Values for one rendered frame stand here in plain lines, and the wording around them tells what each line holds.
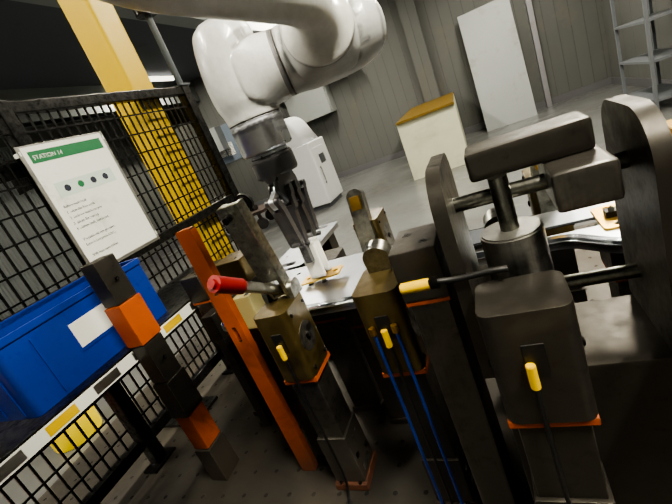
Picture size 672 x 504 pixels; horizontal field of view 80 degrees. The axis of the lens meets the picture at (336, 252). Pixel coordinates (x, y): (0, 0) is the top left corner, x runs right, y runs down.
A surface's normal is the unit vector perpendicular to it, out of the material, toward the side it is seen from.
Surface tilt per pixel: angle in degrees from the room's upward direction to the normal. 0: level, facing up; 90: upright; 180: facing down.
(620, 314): 0
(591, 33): 90
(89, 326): 90
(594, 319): 0
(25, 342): 90
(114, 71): 90
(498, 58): 78
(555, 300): 0
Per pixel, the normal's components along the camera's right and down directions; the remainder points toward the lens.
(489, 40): -0.33, 0.22
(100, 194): 0.88, -0.22
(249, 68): 0.07, 0.28
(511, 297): -0.36, -0.88
